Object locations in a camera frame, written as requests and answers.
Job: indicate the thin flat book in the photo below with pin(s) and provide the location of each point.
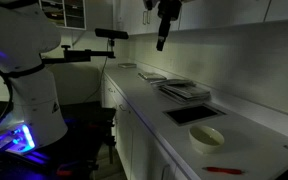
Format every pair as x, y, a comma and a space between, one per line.
172, 81

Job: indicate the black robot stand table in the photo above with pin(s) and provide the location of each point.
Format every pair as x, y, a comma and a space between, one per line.
80, 140

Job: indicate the wall shelf unit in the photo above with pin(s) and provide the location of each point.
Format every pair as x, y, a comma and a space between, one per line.
64, 13

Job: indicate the white bowl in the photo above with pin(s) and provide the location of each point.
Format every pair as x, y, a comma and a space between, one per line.
206, 138

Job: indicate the white cabinet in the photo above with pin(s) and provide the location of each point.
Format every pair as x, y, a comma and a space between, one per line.
217, 13
127, 133

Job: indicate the black bar camera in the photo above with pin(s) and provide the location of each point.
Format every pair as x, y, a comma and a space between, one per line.
111, 33

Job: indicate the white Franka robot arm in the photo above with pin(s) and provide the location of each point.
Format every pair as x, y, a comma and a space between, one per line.
27, 100

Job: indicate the small flat book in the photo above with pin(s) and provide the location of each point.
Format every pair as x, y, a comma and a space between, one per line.
151, 76

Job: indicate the white upper cabinet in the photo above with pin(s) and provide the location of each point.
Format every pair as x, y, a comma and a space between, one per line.
217, 13

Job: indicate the black inset counter tray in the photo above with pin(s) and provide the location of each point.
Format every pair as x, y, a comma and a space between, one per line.
192, 114

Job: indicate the white lower cabinet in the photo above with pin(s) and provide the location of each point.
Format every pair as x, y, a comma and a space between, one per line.
127, 133

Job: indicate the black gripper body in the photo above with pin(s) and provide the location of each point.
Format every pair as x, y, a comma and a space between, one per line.
168, 11

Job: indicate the red pen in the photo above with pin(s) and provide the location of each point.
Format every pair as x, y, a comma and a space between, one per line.
224, 170

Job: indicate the small flat pad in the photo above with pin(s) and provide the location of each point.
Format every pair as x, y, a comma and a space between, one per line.
127, 65

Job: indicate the stack of flat books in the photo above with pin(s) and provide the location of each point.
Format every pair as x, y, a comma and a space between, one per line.
185, 93

